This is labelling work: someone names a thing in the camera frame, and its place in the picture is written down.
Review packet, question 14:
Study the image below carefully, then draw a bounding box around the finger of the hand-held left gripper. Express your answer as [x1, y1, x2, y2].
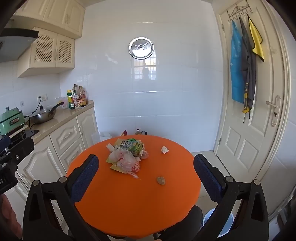
[0, 137, 35, 165]
[0, 135, 11, 153]

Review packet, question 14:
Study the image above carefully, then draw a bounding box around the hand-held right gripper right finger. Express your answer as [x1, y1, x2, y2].
[194, 153, 270, 241]

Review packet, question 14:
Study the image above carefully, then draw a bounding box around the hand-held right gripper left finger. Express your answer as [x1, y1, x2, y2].
[22, 154, 111, 241]

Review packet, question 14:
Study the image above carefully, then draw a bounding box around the light blue plastic bin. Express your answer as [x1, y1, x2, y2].
[203, 208, 234, 237]

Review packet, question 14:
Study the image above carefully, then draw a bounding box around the green drink carton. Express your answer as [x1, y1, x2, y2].
[120, 138, 145, 158]

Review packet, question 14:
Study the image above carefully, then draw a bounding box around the person's left forearm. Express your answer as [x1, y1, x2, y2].
[0, 193, 23, 241]

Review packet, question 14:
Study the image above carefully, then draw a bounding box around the black induction hob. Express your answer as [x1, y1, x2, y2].
[9, 129, 40, 143]

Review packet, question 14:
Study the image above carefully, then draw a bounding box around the green electric cooker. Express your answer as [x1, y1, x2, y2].
[0, 107, 25, 136]

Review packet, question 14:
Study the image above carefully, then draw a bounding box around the clear plastic storage container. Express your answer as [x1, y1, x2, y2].
[91, 132, 112, 149]

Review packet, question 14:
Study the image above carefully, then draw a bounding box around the cream base cabinet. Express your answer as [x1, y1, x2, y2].
[14, 107, 100, 234]

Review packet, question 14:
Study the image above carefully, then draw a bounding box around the white panel door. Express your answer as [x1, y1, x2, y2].
[213, 0, 292, 218]

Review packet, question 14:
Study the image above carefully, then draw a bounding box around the round orange table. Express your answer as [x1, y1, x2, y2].
[66, 135, 201, 238]

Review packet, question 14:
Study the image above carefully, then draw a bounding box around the beige countertop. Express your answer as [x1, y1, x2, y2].
[23, 100, 95, 142]

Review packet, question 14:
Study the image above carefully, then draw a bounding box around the clear plastic cup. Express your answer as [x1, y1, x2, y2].
[55, 97, 68, 109]

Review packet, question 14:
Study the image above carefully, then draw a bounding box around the white red label sauce bottle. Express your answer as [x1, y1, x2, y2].
[72, 88, 81, 108]

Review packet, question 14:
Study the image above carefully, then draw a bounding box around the grey range hood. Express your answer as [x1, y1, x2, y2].
[0, 20, 39, 63]

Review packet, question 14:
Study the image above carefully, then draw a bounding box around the cream lattice door cabinet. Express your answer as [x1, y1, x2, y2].
[17, 27, 75, 78]

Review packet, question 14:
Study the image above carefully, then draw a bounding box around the blue apron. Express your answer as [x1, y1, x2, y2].
[230, 20, 246, 104]

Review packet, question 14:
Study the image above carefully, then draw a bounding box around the grey apron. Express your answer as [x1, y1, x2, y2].
[239, 17, 257, 124]

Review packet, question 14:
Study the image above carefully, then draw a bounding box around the round metal steamer plate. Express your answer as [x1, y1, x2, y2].
[129, 37, 156, 60]

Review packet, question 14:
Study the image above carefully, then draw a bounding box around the yellow cloth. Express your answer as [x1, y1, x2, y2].
[248, 16, 265, 62]

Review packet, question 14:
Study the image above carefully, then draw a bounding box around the black power cable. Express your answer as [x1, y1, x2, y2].
[24, 98, 43, 130]

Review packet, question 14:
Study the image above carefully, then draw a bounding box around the steel wok black handle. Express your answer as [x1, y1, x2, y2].
[30, 102, 64, 124]

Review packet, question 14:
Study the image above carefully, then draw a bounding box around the metal door handle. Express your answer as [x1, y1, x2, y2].
[266, 95, 281, 127]

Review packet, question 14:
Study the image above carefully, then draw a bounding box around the cream wall cabinet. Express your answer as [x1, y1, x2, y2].
[13, 0, 85, 39]

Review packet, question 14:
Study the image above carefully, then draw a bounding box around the wire over-door hook rack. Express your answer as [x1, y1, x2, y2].
[226, 0, 253, 24]

